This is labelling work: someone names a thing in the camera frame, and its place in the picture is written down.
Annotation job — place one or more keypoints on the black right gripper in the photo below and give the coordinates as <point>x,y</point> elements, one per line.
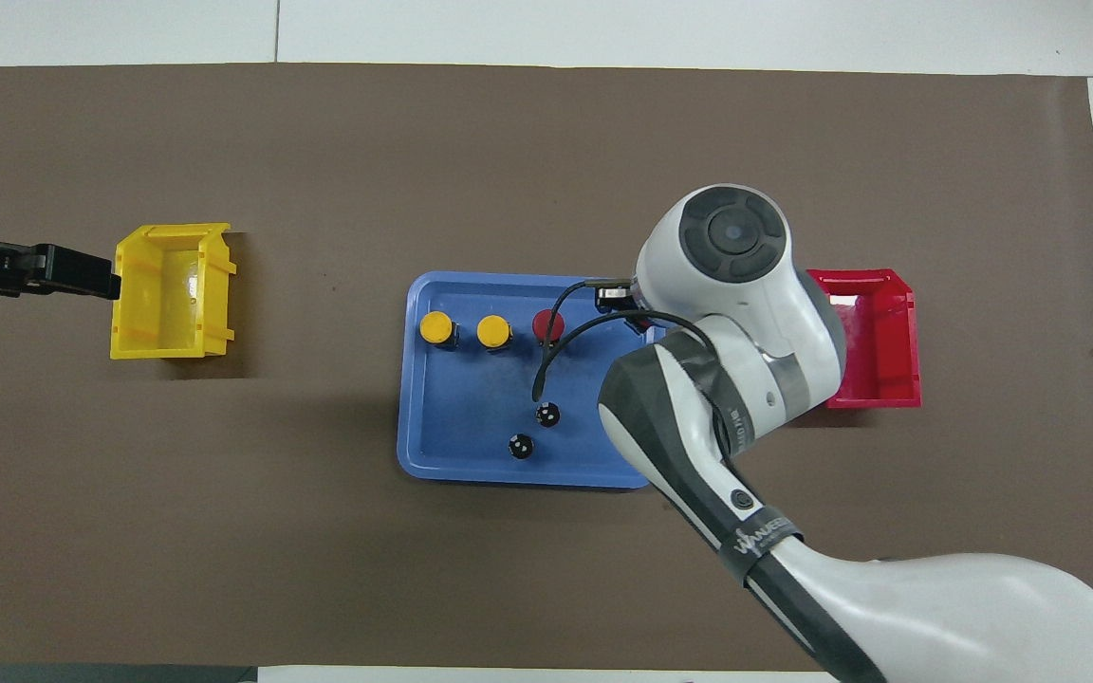
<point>615,296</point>

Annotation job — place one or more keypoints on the brown table mat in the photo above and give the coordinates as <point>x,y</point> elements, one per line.
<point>319,171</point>

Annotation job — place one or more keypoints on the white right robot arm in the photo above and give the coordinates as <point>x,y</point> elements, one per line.
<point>755,313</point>

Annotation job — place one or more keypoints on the red plastic bin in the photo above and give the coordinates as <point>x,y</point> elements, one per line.
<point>879,351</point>

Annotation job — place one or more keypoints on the small black knob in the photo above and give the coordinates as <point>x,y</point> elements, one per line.
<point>547,415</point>
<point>521,446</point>

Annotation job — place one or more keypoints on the blue plastic tray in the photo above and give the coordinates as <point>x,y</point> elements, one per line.
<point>471,408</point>

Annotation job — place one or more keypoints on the yellow plastic bin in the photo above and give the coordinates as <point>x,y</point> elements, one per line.
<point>162,313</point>

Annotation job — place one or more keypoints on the yellow push button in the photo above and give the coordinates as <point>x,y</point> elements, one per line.
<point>493,331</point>
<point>435,327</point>

